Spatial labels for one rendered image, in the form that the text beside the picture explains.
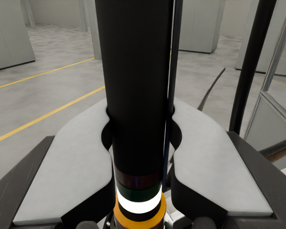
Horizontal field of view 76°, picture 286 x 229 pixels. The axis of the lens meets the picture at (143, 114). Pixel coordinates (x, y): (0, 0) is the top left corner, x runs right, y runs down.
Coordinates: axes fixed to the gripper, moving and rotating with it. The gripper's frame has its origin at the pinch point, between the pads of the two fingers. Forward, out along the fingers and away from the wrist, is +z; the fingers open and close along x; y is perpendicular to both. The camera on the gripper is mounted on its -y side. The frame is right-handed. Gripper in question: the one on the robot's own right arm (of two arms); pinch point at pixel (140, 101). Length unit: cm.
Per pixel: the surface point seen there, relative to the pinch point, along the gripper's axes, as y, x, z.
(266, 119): 64, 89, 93
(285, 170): 28.5, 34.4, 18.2
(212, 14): 31, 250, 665
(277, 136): 66, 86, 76
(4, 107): 153, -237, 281
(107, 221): 30.5, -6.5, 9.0
